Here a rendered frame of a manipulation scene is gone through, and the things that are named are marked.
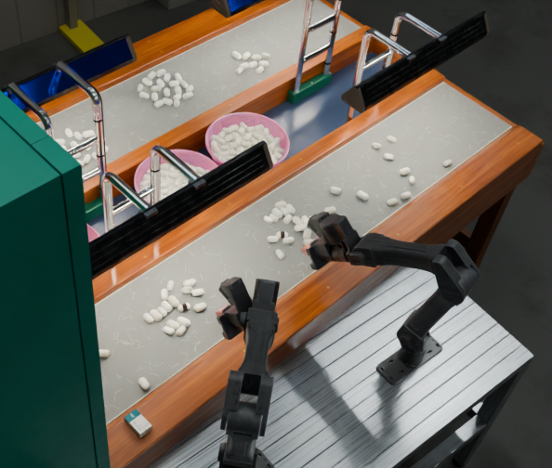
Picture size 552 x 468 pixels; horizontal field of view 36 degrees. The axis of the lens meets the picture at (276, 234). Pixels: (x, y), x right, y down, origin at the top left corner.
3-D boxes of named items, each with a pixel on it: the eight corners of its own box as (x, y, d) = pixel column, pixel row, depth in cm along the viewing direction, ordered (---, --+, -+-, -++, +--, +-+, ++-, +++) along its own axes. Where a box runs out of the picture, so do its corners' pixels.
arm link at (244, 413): (227, 440, 197) (231, 395, 169) (255, 446, 197) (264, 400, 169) (222, 467, 194) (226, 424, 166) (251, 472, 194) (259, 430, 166)
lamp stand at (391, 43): (415, 142, 287) (450, 33, 253) (378, 168, 276) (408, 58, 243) (374, 112, 294) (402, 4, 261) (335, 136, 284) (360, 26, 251)
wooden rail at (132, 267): (438, 99, 306) (445, 75, 298) (2, 384, 212) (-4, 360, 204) (426, 92, 308) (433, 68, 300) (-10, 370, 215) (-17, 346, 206)
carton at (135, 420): (151, 429, 197) (151, 425, 195) (139, 438, 195) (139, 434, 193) (136, 412, 199) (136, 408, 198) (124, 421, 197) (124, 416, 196)
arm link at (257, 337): (244, 300, 189) (225, 389, 162) (283, 306, 189) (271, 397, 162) (238, 343, 195) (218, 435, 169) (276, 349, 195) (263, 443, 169)
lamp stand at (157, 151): (202, 288, 236) (209, 176, 203) (145, 326, 226) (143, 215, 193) (158, 248, 244) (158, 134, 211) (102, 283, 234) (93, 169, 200)
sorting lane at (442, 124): (510, 130, 289) (512, 125, 287) (72, 455, 195) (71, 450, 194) (442, 85, 301) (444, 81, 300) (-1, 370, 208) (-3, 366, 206)
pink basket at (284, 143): (303, 166, 273) (307, 145, 266) (243, 204, 259) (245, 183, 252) (246, 123, 284) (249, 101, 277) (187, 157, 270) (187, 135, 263)
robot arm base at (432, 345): (380, 352, 220) (399, 370, 216) (432, 316, 229) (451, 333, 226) (374, 368, 226) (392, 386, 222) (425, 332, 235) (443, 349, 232)
